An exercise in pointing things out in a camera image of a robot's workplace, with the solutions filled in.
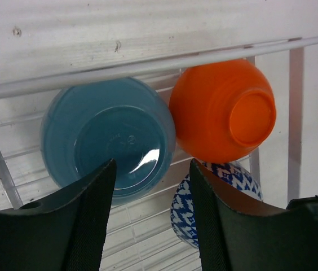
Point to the small orange plastic bowl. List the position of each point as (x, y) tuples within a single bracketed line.
[(222, 111)]

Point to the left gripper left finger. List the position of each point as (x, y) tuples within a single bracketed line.
[(65, 230)]

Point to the white wire dish rack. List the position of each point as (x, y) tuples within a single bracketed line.
[(157, 231)]

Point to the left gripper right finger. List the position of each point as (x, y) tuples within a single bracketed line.
[(238, 232)]

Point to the blue plastic bowl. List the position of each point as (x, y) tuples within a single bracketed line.
[(122, 119)]

